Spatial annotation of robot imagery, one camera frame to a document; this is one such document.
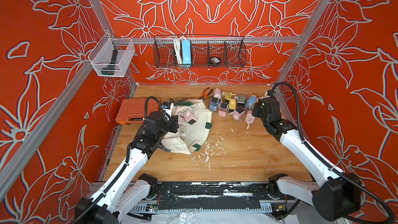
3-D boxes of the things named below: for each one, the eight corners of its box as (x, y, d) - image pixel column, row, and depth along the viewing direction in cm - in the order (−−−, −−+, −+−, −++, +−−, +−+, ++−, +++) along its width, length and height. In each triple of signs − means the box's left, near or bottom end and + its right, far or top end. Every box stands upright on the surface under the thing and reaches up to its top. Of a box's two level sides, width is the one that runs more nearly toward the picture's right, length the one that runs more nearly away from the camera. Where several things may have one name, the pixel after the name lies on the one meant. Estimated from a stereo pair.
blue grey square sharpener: (209, 111, 105) (210, 105, 100) (209, 102, 110) (209, 96, 105) (220, 111, 105) (221, 105, 100) (219, 102, 110) (220, 96, 105)
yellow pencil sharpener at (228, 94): (222, 98, 111) (222, 96, 108) (221, 93, 114) (222, 91, 112) (236, 98, 111) (236, 96, 108) (234, 93, 114) (235, 90, 112)
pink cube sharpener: (236, 122, 99) (238, 117, 94) (229, 116, 102) (231, 111, 97) (244, 116, 102) (246, 111, 97) (237, 110, 105) (239, 105, 100)
